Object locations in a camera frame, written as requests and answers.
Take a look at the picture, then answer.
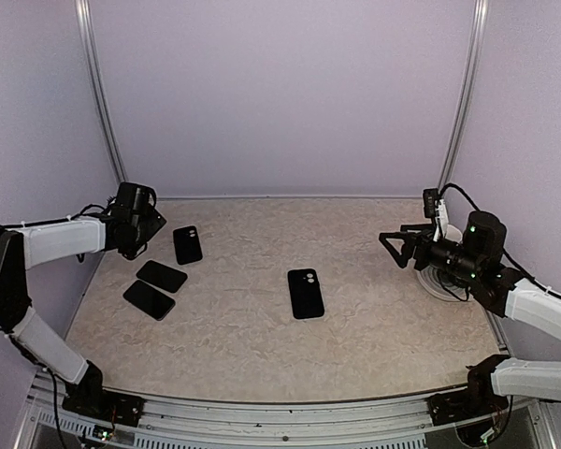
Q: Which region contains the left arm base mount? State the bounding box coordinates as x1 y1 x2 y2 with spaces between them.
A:
63 390 145 427

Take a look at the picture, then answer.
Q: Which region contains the aluminium frame post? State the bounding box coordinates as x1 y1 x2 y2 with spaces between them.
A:
75 0 127 182
439 0 490 189

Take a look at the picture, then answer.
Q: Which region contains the white round plate stack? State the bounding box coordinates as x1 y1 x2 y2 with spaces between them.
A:
416 267 471 303

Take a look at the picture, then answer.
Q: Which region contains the black phone case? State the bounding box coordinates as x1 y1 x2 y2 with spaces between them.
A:
287 268 324 320
173 225 203 266

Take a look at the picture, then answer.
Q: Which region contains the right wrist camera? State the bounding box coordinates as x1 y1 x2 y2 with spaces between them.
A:
423 188 449 241

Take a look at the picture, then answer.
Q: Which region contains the black smartphone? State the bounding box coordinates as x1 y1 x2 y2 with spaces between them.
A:
137 260 188 293
122 280 176 321

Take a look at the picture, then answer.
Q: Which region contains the front aluminium rail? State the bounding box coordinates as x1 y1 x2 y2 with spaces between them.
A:
14 373 558 448

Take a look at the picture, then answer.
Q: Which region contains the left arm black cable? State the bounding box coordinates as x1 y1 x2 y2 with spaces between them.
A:
0 196 118 235

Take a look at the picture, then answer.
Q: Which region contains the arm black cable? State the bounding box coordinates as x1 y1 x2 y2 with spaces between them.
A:
0 196 118 235
438 183 561 308

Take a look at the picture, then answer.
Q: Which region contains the right aluminium frame post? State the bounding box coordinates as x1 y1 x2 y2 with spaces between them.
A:
439 0 490 189

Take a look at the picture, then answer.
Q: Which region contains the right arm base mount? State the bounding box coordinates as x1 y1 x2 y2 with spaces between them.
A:
426 390 509 427

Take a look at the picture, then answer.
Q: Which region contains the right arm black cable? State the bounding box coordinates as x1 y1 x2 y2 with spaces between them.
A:
438 183 561 308

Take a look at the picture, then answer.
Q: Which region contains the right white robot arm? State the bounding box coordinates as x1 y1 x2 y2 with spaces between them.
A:
379 210 561 415

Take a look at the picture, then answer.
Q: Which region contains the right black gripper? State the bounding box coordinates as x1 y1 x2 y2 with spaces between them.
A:
380 222 484 282

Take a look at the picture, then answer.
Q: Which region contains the left aluminium frame post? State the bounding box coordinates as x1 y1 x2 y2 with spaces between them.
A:
75 0 127 182

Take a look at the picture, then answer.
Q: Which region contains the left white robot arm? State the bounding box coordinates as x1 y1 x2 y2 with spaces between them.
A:
0 182 166 416

